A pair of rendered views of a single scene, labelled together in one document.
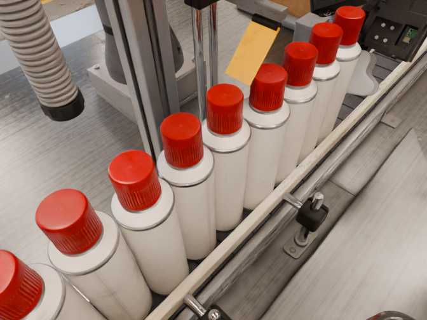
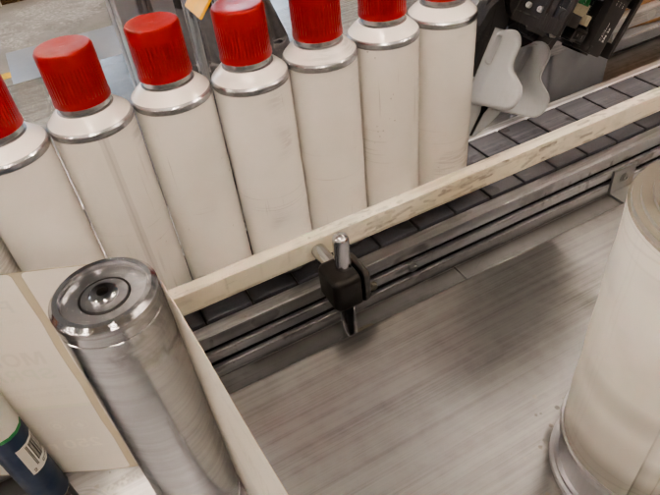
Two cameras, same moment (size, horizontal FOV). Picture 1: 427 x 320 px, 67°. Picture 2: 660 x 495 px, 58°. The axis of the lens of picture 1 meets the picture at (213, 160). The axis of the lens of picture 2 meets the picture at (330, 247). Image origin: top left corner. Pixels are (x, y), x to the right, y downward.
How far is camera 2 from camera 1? 0.24 m
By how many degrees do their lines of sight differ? 17
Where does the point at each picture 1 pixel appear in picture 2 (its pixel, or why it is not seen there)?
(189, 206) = (87, 186)
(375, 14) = not seen: outside the picture
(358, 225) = (433, 322)
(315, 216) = (337, 277)
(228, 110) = (141, 40)
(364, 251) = (418, 361)
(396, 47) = (547, 18)
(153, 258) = (19, 247)
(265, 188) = (273, 222)
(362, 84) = (505, 89)
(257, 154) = (237, 146)
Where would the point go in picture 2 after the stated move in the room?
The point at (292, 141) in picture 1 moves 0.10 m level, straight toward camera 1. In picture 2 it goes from (323, 148) to (227, 225)
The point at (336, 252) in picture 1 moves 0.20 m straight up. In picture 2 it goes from (369, 353) to (349, 84)
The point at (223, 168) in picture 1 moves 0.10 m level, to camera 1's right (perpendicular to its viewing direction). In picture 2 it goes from (160, 146) to (306, 159)
